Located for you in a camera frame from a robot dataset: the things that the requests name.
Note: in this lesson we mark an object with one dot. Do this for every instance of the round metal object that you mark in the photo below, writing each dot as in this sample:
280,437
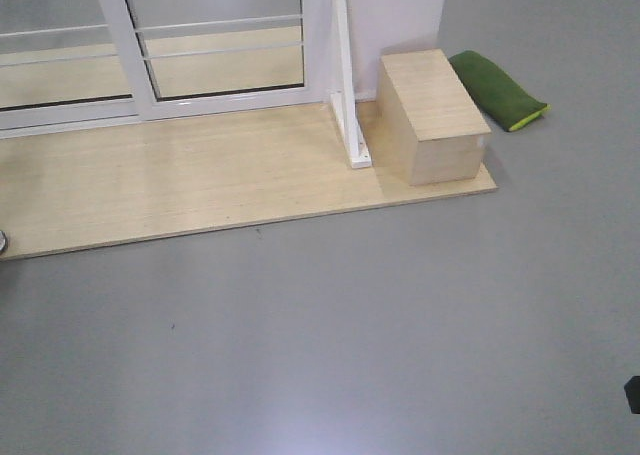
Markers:
3,242

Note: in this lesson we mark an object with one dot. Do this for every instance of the light wooden box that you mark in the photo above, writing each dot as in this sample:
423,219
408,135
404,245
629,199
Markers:
437,132

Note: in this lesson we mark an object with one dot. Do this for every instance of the white framed sliding glass door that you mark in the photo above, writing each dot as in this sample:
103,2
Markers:
184,58

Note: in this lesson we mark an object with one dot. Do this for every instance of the light wooden base platform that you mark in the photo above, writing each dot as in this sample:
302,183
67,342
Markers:
76,190

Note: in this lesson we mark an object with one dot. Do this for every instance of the black robot corner part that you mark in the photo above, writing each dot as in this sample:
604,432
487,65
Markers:
632,393

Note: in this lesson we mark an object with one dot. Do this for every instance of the white wall panel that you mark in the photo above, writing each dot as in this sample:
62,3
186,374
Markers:
381,27

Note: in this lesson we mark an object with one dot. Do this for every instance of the white fixed glass door panel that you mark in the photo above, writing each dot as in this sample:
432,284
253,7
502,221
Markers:
59,65

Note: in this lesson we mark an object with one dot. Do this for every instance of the white triangular support brace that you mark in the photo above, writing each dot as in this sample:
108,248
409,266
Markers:
342,94

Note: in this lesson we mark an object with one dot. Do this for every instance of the green sandbag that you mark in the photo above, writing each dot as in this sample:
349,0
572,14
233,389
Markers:
496,92

